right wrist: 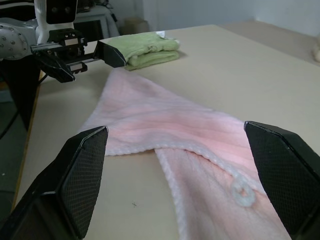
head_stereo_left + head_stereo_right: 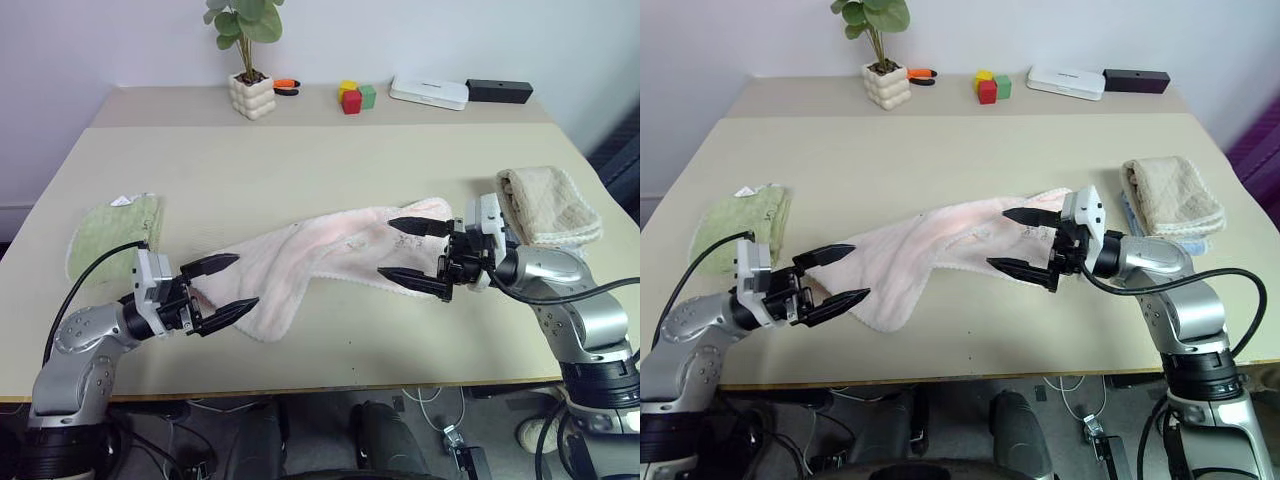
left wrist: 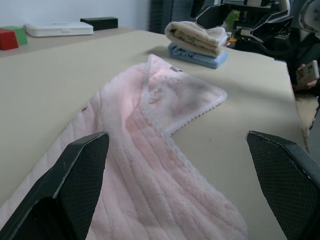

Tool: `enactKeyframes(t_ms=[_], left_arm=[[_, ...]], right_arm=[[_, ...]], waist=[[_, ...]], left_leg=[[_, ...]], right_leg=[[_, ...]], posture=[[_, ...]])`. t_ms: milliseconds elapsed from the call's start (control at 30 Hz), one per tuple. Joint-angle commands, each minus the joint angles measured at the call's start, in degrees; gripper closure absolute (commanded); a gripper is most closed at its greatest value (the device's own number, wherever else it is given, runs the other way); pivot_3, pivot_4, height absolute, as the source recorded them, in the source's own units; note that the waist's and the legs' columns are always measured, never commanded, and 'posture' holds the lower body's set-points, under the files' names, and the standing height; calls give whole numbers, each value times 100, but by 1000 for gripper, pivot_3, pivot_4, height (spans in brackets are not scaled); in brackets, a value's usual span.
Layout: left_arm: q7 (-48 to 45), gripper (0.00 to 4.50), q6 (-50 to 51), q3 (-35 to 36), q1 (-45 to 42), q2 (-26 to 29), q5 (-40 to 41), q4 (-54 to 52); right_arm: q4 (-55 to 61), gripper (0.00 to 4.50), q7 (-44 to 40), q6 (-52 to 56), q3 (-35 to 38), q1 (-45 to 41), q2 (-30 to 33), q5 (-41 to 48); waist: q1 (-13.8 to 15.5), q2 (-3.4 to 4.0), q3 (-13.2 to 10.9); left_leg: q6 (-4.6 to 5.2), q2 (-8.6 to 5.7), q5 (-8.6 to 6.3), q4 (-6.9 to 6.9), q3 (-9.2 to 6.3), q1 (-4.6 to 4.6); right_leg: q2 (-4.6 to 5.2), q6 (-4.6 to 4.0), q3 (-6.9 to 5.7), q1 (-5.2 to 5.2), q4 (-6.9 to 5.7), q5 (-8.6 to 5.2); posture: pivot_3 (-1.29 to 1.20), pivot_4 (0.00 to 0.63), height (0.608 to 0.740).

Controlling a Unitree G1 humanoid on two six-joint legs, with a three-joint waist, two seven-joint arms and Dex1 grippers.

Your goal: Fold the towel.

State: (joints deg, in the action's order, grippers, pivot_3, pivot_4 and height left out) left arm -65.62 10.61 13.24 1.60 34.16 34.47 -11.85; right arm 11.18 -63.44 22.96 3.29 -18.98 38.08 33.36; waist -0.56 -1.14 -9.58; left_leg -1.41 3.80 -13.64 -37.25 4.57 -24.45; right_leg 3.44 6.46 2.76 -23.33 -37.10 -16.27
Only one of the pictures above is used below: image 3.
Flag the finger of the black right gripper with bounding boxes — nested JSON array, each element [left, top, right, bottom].
[[249, 9, 295, 55], [195, 4, 227, 29]]

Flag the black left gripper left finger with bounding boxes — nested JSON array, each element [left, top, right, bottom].
[[0, 131, 110, 240]]

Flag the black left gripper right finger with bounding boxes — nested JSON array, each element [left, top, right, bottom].
[[246, 130, 320, 240]]

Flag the pink fluffy towel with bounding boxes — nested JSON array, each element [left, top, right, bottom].
[[0, 53, 250, 240]]

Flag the beige folded towel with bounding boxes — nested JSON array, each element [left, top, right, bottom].
[[164, 20, 229, 57]]

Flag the light blue folded towel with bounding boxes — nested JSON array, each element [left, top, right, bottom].
[[166, 41, 229, 69]]

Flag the bystander hand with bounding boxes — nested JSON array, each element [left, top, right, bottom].
[[295, 63, 320, 91]]

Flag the small green plant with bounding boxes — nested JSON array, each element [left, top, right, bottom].
[[224, 9, 241, 30]]

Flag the dark slatted panel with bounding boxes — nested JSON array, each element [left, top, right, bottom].
[[149, 0, 174, 33]]

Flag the smartphone with light case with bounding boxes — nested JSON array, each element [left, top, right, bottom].
[[296, 60, 320, 86]]

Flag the black rectangular box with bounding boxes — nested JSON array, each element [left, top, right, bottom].
[[80, 16, 119, 32]]

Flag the white flat box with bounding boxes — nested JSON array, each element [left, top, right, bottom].
[[24, 21, 95, 38]]

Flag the green wooden block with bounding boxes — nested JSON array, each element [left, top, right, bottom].
[[1, 25, 29, 46]]

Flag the red wooden block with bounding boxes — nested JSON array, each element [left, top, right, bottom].
[[0, 28, 20, 51]]

